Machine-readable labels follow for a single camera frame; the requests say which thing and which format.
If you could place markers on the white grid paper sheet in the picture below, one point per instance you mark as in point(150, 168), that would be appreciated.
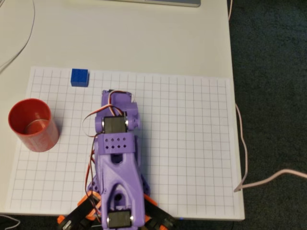
point(182, 143)

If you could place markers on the blue brick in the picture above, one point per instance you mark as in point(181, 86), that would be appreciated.
point(79, 77)

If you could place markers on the black orange table clamp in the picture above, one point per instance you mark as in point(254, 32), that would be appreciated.
point(160, 215)
point(76, 212)

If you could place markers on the silver laptop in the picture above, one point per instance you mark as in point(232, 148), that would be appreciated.
point(168, 3)

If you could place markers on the purple 3D-printed robot arm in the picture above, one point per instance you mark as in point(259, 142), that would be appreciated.
point(120, 167)

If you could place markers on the red cup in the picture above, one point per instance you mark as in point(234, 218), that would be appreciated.
point(39, 141)

